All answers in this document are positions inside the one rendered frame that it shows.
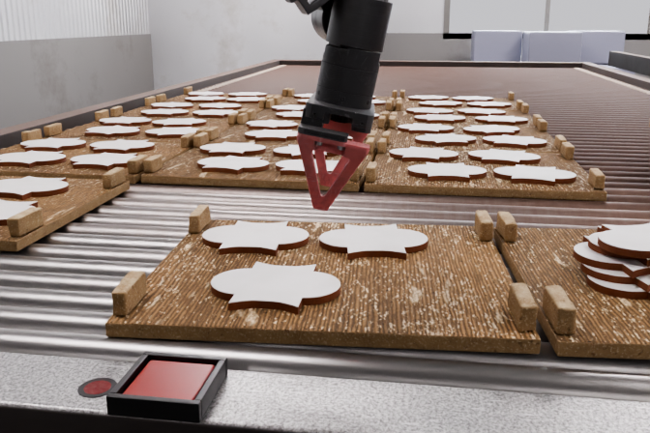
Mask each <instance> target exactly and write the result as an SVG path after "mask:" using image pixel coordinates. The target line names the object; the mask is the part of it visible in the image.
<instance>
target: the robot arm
mask: <svg viewBox="0 0 650 433"><path fill-rule="evenodd" d="M285 1H286V2H288V3H295V5H296V6H297V8H298V9H299V11H300V12H301V14H306V15H309V14H311V23H312V26H313V29H314V31H315V32H316V33H317V35H318V36H319V37H321V38H322V39H323V40H325V41H326V42H329V43H327V44H326V46H325V51H324V52H323V56H322V62H321V67H320V72H319V77H318V81H317V87H316V92H314V93H313V94H312V96H311V97H310V98H309V99H308V101H307V103H306V106H305V107H304V109H303V114H302V120H301V124H300V125H299V128H298V132H297V141H298V146H299V150H300V154H301V158H302V162H303V165H304V169H305V173H306V177H307V182H308V187H309V191H310V200H311V204H312V207H313V208H314V209H316V210H321V211H328V209H329V208H330V207H331V205H332V204H333V202H334V201H335V199H336V198H337V196H338V195H339V194H340V192H341V190H342V189H343V187H344V186H345V185H346V183H347V182H348V180H349V179H350V178H351V176H352V175H353V174H354V172H355V171H356V169H357V168H358V167H359V165H360V164H361V162H362V161H363V160H364V158H365V157H366V156H367V154H368V153H369V144H365V143H363V141H364V140H365V138H366V137H367V135H368V134H369V133H370V132H371V128H372V123H373V119H374V103H372V98H373V94H374V89H375V84H376V80H377V76H378V71H379V67H380V64H379V60H380V55H381V53H378V52H383V48H384V43H385V40H386V35H387V30H388V26H389V21H390V16H391V12H392V8H393V3H391V2H388V1H389V0H285ZM374 51H375V52H374ZM348 136H351V137H352V138H353V139H352V141H350V140H347V139H348ZM313 150H314V154H315V160H316V166H317V171H318V177H319V182H320V185H322V186H325V187H330V188H329V190H328V191H327V193H326V194H325V195H322V194H321V193H320V188H319V183H318V179H317V174H316V168H315V163H314V158H313V153H312V151H313ZM324 152H327V153H332V154H337V155H342V157H341V158H340V160H339V162H338V163H337V165H336V167H335V168H334V170H333V171H332V172H331V173H329V172H328V171H327V165H326V159H325V154H324Z"/></svg>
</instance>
